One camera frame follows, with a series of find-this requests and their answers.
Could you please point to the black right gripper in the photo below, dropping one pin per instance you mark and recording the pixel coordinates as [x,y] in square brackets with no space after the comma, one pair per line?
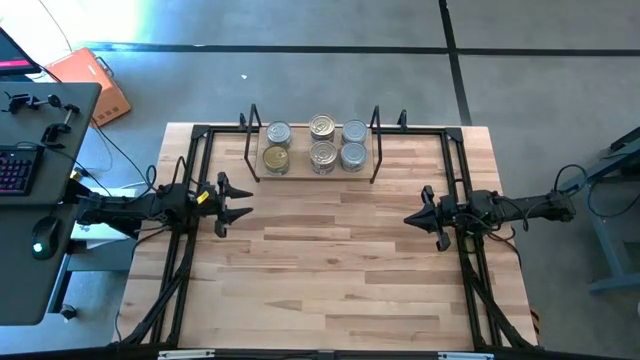
[445,212]

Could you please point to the tuna can with green label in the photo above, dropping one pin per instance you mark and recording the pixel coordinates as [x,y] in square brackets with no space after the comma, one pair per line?
[354,156]
[279,133]

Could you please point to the black desk clamp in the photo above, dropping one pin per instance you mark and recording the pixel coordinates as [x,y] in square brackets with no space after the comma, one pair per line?
[52,132]
[17,102]

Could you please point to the silver tuna can ringed lid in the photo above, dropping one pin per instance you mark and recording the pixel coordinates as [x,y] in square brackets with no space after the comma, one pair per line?
[323,157]

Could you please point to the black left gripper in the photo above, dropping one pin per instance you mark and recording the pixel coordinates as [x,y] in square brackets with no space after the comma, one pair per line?
[220,205]

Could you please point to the black computer monitor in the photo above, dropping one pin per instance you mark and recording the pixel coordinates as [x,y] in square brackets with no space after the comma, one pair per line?
[12,55]

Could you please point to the silver metal bar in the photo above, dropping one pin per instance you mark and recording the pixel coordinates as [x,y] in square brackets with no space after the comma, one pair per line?
[465,356]
[185,354]

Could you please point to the black computer mouse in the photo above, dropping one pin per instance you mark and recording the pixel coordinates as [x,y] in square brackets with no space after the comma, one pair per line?
[46,235]

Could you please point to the black keyboard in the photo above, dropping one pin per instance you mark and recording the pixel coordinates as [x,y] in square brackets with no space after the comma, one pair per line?
[17,170]

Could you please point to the black desk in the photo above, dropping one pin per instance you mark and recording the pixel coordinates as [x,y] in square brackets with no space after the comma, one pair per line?
[20,290]

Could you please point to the white box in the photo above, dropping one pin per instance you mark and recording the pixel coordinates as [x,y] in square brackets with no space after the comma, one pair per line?
[100,232]

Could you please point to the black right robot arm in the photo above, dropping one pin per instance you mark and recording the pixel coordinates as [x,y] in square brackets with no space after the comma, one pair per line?
[525,207]

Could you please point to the black castor wheel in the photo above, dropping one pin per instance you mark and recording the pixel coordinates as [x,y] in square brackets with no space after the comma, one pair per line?
[68,312]

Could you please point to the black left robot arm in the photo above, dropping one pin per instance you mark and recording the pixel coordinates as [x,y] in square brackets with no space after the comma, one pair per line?
[125,207]

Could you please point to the grey metal table frame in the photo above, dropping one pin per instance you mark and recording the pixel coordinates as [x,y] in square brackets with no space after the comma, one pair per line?
[610,240]

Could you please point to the black aluminium table frame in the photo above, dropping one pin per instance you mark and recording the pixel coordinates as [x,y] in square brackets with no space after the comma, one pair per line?
[454,133]

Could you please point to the yellow tape tag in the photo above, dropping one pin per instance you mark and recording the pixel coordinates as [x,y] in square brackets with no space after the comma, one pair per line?
[202,197]

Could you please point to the wooden shelf with black legs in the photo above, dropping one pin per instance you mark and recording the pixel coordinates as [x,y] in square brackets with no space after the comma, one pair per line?
[300,160]

